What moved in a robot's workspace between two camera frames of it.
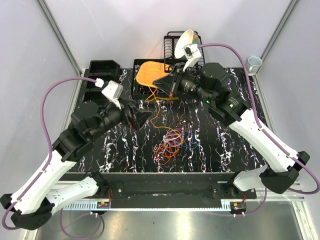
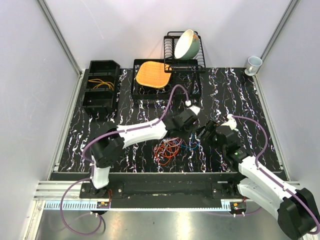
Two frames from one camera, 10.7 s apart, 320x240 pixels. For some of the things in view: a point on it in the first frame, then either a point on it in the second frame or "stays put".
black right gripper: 166,84 → 210,127
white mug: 254,63 stays put
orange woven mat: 149,71 stays put
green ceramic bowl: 187,38 stays put
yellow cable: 151,99 → 99,81
